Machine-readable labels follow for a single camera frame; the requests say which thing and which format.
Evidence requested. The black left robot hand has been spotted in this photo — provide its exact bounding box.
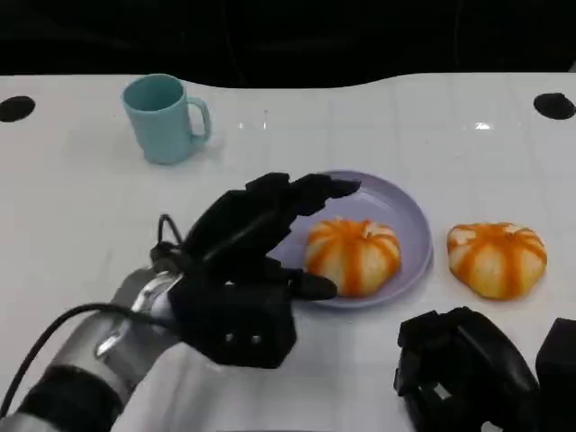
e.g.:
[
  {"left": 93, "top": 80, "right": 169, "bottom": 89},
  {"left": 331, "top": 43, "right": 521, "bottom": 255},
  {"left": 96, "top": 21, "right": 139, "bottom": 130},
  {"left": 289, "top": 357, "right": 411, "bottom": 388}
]
[{"left": 179, "top": 171, "right": 363, "bottom": 302}]

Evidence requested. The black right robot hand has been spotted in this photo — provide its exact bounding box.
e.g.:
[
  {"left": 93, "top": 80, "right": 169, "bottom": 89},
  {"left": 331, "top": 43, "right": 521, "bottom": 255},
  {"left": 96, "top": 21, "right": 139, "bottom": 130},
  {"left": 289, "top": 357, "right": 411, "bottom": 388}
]
[{"left": 393, "top": 306, "right": 541, "bottom": 432}]

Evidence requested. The orange white toy bread roll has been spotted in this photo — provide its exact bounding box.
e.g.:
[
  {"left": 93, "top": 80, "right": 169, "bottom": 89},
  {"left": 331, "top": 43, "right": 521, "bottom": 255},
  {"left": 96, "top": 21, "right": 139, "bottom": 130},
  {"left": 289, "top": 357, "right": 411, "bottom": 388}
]
[
  {"left": 445, "top": 220, "right": 549, "bottom": 301},
  {"left": 304, "top": 216, "right": 402, "bottom": 299}
]

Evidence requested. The pale green mug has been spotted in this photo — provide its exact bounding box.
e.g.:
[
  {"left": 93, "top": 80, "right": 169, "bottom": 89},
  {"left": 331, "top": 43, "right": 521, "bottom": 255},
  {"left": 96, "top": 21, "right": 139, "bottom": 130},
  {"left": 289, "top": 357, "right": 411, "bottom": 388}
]
[{"left": 120, "top": 73, "right": 213, "bottom": 166}]

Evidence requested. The lilac plate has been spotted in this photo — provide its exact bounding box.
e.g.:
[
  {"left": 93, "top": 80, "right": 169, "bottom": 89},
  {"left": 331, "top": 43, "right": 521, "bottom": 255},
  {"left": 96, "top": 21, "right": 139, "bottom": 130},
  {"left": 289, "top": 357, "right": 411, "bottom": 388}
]
[{"left": 267, "top": 169, "right": 435, "bottom": 310}]

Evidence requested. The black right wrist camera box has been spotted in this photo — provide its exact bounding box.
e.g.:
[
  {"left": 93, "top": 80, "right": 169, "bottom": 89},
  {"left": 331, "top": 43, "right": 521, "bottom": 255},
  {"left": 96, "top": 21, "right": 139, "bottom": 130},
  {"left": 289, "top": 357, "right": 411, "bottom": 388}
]
[{"left": 535, "top": 317, "right": 576, "bottom": 432}]

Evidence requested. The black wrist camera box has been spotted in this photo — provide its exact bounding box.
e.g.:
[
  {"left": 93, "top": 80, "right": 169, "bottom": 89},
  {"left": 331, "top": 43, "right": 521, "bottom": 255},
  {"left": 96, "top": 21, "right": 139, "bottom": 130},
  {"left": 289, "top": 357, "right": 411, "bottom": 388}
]
[
  {"left": 170, "top": 274, "right": 299, "bottom": 371},
  {"left": 535, "top": 317, "right": 576, "bottom": 432}
]

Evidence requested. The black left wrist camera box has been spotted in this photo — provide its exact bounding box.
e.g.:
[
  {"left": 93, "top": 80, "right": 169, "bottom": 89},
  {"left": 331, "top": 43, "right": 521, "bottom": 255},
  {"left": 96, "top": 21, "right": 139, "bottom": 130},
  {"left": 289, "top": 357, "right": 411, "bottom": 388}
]
[{"left": 170, "top": 274, "right": 299, "bottom": 371}]

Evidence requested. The black table cable hole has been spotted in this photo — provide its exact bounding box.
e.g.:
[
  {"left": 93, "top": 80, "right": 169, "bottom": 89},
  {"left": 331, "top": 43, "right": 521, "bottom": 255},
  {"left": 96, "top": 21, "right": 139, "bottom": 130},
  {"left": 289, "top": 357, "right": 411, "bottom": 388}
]
[
  {"left": 0, "top": 94, "right": 37, "bottom": 123},
  {"left": 533, "top": 92, "right": 576, "bottom": 121}
]

